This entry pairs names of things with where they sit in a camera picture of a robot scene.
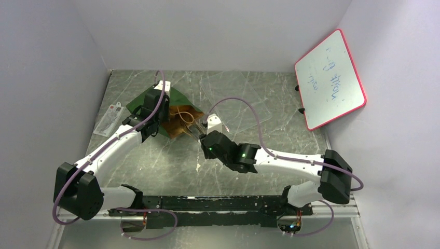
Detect metal tongs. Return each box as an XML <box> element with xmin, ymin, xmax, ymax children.
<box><xmin>184</xmin><ymin>121</ymin><xmax>206</xmax><ymax>141</ymax></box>

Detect green paper bag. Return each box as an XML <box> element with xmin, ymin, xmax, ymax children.
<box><xmin>126</xmin><ymin>86</ymin><xmax>205</xmax><ymax>140</ymax></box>

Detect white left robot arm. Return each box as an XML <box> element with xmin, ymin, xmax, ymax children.
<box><xmin>52</xmin><ymin>80</ymin><xmax>171</xmax><ymax>225</ymax></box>

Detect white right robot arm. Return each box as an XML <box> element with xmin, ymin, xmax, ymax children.
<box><xmin>199</xmin><ymin>114</ymin><xmax>352</xmax><ymax>215</ymax></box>

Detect clear packaged tool card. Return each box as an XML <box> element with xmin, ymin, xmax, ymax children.
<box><xmin>93</xmin><ymin>102</ymin><xmax>124</xmax><ymax>137</ymax></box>

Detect red framed whiteboard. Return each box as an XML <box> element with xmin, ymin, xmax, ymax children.
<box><xmin>294</xmin><ymin>29</ymin><xmax>367</xmax><ymax>131</ymax></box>

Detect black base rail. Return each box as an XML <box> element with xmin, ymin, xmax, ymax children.
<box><xmin>108</xmin><ymin>195</ymin><xmax>313</xmax><ymax>229</ymax></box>

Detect aluminium frame rail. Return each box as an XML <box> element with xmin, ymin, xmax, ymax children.
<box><xmin>48</xmin><ymin>196</ymin><xmax>369</xmax><ymax>248</ymax></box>

